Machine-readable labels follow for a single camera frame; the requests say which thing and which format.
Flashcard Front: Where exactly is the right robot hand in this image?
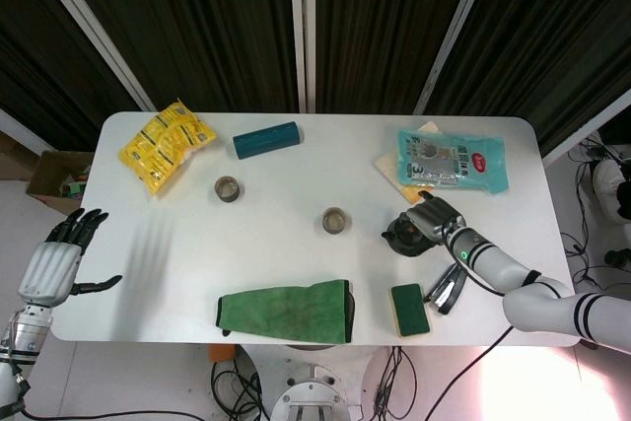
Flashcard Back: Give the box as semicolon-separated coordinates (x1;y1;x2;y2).
404;189;467;244

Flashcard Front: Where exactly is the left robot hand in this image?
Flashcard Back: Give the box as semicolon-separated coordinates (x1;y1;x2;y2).
18;208;123;307

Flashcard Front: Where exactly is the black teapot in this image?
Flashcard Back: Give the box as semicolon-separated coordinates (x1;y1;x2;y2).
381;211;445;258

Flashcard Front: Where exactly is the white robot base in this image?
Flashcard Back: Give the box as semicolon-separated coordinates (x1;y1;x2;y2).
269;361;364;421

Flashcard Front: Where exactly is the dark green cup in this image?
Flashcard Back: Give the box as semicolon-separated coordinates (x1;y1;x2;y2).
213;175;245;205
321;206;350;235

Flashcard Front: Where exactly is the teal plastic package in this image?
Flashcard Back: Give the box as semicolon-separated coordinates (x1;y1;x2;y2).
396;127;510;193

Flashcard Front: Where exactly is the white yellow paper packet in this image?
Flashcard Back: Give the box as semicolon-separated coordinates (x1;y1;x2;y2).
373;119;445;203

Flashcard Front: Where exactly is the black stapler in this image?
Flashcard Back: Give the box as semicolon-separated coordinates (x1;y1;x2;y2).
423;262;467;316

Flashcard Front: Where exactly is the cardboard box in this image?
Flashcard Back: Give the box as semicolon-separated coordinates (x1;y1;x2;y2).
25;150;93;208

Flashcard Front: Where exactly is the green yellow sponge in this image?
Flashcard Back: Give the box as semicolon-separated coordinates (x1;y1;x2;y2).
389;282;433;339

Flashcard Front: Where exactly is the yellow snack bag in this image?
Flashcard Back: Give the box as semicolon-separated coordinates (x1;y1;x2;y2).
116;100;218;198

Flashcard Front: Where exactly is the white machine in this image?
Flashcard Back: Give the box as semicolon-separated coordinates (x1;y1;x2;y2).
591;157;631;225

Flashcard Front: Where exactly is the green microfiber towel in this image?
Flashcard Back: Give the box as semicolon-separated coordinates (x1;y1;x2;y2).
215;279;357;344

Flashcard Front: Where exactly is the teal rounded box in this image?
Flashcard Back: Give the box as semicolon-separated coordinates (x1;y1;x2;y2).
232;119;303;161

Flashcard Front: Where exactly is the orange block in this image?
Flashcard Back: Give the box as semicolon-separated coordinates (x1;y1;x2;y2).
207;344;234;366

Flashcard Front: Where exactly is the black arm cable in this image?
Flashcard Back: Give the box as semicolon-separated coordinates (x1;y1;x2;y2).
423;265;517;397

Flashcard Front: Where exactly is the white partition frame post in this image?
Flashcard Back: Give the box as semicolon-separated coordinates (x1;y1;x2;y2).
541;90;631;167
288;0;316;114
412;0;502;115
34;0;159;112

